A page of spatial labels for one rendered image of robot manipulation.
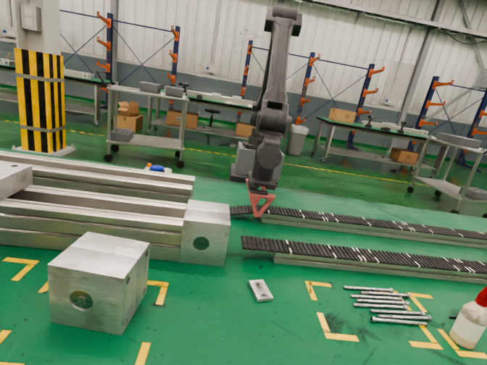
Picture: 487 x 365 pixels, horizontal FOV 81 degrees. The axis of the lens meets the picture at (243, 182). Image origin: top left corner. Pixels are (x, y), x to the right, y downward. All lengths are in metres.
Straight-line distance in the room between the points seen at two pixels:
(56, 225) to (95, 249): 0.17
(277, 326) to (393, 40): 9.05
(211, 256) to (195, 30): 7.96
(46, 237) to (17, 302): 0.14
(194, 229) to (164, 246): 0.07
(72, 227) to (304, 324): 0.44
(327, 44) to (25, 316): 8.49
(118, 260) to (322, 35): 8.44
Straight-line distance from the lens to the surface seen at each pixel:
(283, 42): 0.90
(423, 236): 1.03
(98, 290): 0.44
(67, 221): 0.63
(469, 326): 0.64
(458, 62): 10.33
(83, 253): 0.46
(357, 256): 0.71
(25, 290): 0.58
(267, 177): 0.75
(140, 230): 0.58
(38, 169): 0.83
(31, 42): 4.04
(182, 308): 0.51
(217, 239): 0.57
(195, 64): 8.29
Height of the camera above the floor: 1.13
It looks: 18 degrees down
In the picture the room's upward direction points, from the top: 10 degrees clockwise
